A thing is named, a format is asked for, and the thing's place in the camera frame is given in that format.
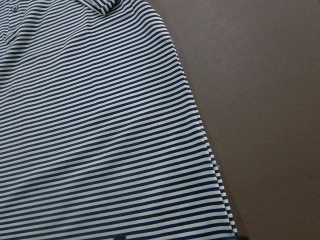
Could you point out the blue white striped polo shirt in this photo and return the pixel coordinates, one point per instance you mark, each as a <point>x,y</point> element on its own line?
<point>100,136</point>

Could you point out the brown paper table cover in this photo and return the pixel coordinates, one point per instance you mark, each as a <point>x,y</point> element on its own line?
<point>254,69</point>

